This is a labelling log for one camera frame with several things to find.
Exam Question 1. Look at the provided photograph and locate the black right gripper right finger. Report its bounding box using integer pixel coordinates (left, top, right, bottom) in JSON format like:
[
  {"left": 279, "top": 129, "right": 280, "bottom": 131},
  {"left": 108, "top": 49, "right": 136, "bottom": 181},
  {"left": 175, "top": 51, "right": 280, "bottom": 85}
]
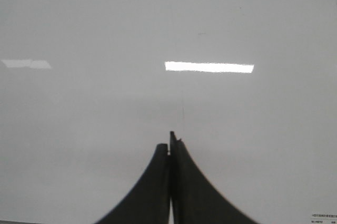
[{"left": 170, "top": 131, "right": 256, "bottom": 223}]

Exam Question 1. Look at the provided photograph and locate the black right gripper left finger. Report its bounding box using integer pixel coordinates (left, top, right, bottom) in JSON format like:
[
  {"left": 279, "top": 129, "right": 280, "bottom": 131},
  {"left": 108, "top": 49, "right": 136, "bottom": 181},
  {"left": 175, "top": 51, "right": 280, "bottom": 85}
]
[{"left": 97, "top": 143, "right": 170, "bottom": 224}]

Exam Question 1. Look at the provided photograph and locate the white whiteboard with aluminium frame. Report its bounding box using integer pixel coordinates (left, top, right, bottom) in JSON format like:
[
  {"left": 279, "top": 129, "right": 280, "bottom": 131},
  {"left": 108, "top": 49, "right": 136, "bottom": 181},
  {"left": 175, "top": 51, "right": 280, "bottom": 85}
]
[{"left": 1, "top": 0, "right": 336, "bottom": 223}]

